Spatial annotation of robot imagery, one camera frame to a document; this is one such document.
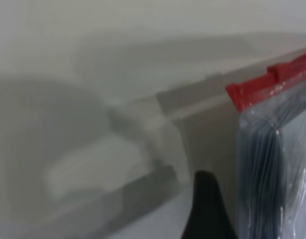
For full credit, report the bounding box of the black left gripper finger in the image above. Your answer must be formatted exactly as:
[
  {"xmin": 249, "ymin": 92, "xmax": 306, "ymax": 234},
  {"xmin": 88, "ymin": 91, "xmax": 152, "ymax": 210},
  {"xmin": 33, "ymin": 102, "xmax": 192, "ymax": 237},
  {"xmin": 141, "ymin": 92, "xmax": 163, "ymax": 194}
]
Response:
[{"xmin": 182, "ymin": 170, "xmax": 235, "ymax": 239}]

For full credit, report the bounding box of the white paper stack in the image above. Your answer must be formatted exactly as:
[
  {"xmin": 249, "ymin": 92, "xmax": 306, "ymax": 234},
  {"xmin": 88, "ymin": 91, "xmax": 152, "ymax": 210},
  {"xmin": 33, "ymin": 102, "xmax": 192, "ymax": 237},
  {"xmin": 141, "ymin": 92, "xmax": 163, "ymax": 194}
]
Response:
[{"xmin": 247, "ymin": 99, "xmax": 306, "ymax": 239}]

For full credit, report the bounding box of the red zipper slider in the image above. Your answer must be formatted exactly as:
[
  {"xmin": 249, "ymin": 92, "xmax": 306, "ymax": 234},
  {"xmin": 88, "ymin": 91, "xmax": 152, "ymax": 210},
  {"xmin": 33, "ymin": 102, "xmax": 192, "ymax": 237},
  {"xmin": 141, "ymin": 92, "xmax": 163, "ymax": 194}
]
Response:
[{"xmin": 267, "ymin": 50, "xmax": 306, "ymax": 82}]

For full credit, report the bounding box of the clear plastic zipper bag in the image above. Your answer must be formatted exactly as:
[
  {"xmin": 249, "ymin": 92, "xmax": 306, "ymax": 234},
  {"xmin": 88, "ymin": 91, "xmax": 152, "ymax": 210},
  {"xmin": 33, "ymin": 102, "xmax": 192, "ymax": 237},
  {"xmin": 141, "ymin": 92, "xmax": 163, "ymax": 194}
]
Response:
[{"xmin": 225, "ymin": 49, "xmax": 306, "ymax": 239}]

